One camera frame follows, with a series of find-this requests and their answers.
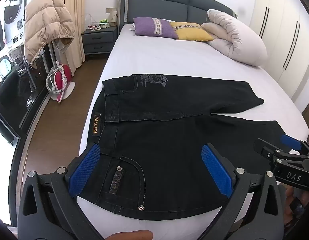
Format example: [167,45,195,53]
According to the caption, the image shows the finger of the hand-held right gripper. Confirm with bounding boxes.
[281,133,309,157]
[254,138,281,161]

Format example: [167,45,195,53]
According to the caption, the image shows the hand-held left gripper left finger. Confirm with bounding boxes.
[17,143,105,240]

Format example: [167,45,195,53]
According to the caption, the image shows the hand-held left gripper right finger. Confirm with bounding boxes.
[201,143,286,240]

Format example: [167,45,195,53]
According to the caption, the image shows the black denim pants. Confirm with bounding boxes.
[80,74,288,219]

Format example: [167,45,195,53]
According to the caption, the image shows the person's right hand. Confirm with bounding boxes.
[284,184,309,222]

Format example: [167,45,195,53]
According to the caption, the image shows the person's left hand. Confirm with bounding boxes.
[105,230,154,240]

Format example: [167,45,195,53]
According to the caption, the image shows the red and white steam iron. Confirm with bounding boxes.
[46,60,76,105]

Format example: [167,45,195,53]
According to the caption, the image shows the glass sliding door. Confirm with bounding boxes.
[0,0,56,145]

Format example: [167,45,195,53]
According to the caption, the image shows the white wardrobe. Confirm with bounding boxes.
[249,0,309,102]

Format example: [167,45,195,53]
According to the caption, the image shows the white folded duvet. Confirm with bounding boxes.
[201,9,268,67]

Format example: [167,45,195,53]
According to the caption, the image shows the bed with white sheet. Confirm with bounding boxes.
[77,19,309,240]

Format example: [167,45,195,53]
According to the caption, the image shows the grey nightstand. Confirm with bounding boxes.
[82,26,119,56]

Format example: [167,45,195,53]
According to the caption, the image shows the yellow pillow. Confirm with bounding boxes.
[169,22,214,41]

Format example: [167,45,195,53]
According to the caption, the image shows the beige puffer jacket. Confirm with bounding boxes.
[24,0,76,66]

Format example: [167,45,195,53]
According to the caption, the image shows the purple pillow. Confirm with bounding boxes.
[133,17,179,39]

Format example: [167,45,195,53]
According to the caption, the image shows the beige curtain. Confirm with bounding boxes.
[55,0,86,77]

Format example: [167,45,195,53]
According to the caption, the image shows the white front-load washing machine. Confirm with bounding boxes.
[2,0,29,48]

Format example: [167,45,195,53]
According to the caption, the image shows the grey padded headboard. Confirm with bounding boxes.
[118,0,238,30]

